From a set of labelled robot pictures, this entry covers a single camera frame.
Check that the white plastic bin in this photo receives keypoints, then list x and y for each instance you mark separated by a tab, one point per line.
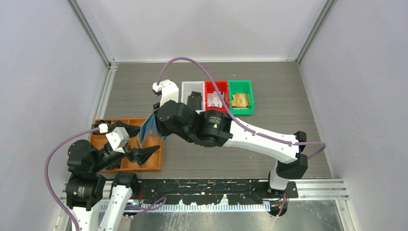
187	87

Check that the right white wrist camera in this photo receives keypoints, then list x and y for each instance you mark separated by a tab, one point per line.
168	91

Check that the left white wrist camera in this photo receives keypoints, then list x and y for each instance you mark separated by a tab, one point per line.
118	139

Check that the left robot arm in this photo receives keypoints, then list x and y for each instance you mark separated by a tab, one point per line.
84	189

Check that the gold cards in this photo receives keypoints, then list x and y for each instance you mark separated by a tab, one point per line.
240	101

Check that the red plastic bin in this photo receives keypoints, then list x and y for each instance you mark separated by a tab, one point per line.
222	87

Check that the pink white cards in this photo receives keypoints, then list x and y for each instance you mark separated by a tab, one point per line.
213	99

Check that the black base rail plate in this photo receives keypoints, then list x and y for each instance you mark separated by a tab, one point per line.
211	191

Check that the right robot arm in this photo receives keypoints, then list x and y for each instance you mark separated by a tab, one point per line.
218	129

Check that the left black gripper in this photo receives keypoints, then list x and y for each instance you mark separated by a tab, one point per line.
139	154

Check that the orange wooden divider tray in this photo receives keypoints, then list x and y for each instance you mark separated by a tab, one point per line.
152	164

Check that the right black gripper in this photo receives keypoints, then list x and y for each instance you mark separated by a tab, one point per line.
161	129

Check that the black card stack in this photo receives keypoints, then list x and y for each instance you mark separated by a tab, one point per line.
195	100

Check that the green plastic bin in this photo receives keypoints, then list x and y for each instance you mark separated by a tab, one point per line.
242	86

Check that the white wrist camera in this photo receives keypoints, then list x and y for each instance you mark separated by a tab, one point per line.
168	91
118	139

